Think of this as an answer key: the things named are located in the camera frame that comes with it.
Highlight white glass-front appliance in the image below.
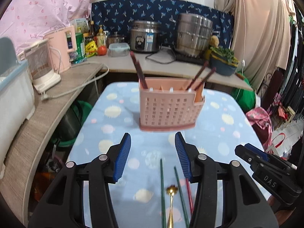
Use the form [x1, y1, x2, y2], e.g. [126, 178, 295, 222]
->
[20, 39, 62, 94]

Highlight clear food container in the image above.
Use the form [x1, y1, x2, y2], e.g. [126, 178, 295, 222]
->
[108, 43, 130, 57]

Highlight green bag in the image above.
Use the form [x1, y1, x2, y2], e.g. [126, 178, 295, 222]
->
[231, 77, 257, 111]

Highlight leafy green vegetables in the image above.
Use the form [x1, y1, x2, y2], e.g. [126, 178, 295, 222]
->
[210, 47, 239, 63]

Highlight green plastic bucket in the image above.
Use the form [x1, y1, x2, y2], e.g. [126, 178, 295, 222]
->
[57, 100, 95, 148]

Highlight white plastic storage box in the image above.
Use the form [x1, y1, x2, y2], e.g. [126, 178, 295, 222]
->
[0, 37, 36, 178]

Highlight white power cable with plug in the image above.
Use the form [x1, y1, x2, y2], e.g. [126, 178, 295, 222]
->
[40, 60, 110, 101]

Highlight stacked steel steamer pot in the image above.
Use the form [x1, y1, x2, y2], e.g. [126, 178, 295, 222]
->
[174, 13, 220, 57]

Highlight pink perforated utensil holder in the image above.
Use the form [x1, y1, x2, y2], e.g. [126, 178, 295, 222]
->
[138, 77, 206, 131]

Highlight red chopstick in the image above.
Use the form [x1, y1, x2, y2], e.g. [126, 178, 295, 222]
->
[186, 180, 194, 215]

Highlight blue planet-print tablecloth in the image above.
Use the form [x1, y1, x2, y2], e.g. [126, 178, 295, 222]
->
[66, 82, 268, 228]

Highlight hanging dark clothes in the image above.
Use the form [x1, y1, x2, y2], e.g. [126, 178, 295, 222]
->
[283, 12, 304, 124]

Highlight yellow loofah sponge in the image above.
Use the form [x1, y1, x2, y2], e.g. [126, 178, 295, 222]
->
[209, 35, 220, 48]

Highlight white and green carton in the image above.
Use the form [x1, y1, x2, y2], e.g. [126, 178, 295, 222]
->
[70, 18, 89, 34]

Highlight small steel lidded pot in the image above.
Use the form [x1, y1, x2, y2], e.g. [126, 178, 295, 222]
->
[106, 32, 126, 45]

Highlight blue basin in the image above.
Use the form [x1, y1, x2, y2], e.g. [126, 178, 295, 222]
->
[209, 52, 239, 76]

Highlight navy leaf-print cloth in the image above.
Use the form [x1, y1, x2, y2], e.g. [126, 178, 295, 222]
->
[91, 0, 234, 53]

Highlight pink floral cloth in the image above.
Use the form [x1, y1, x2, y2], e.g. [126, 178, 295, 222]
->
[246, 107, 273, 149]

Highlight pink printed sheet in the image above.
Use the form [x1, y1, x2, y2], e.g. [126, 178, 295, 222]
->
[2, 0, 112, 50]

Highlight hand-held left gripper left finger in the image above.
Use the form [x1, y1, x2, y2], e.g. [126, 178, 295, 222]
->
[28, 133, 131, 228]

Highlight gold flower-shaped spoon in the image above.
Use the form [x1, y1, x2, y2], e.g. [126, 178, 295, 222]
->
[165, 185, 179, 228]

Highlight yellow oil bottle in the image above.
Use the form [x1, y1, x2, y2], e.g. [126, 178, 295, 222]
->
[96, 25, 106, 48]

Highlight dark wooden chair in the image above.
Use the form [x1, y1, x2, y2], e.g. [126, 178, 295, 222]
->
[261, 70, 284, 110]

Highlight green jar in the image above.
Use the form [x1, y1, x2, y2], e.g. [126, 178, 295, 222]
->
[75, 32, 86, 60]

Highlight white cord with switch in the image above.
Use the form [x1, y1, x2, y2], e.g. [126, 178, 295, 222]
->
[239, 0, 246, 76]

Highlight wooden counter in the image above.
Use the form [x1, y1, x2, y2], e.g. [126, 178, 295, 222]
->
[0, 50, 253, 216]

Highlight steel rice cooker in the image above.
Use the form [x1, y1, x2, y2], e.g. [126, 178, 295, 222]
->
[129, 21, 162, 53]

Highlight pink kitchen appliance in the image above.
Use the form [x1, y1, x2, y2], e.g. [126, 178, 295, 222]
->
[46, 26, 78, 74]

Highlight beige curtain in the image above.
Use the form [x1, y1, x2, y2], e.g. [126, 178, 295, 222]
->
[215, 0, 297, 89]

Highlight maroon chopstick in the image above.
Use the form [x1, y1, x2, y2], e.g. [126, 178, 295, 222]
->
[186, 61, 209, 91]
[193, 67, 217, 92]
[129, 51, 148, 89]

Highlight green chopstick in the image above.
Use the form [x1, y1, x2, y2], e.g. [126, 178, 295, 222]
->
[160, 159, 167, 228]
[174, 167, 190, 228]

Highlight yellow snack packet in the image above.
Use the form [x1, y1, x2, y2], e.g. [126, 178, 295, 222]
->
[84, 40, 98, 58]

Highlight black induction cooker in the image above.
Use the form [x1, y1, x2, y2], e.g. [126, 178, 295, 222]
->
[172, 50, 209, 64]

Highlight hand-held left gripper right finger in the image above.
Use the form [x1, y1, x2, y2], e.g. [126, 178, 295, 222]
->
[174, 132, 279, 228]

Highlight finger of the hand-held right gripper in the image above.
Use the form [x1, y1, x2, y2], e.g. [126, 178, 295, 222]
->
[245, 143, 297, 169]
[235, 145, 264, 171]

